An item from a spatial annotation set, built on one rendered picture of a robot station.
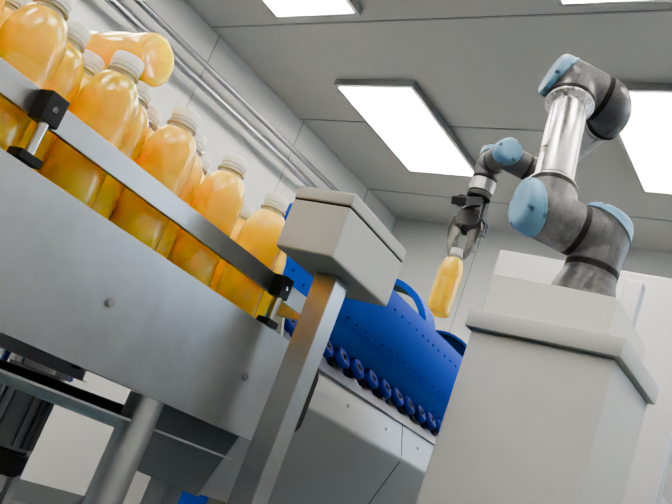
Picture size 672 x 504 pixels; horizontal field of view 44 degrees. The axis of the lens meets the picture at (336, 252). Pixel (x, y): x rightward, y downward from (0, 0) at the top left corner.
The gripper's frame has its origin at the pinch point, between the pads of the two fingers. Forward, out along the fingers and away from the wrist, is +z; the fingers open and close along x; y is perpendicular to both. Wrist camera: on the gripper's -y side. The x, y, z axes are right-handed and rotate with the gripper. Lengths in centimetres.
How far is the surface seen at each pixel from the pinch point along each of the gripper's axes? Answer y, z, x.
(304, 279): -75, 40, -6
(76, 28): -151, 38, -15
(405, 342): -43, 39, -15
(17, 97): -158, 51, -22
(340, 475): -45, 71, -12
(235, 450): -83, 75, -11
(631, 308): 63, -15, -36
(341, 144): 319, -201, 281
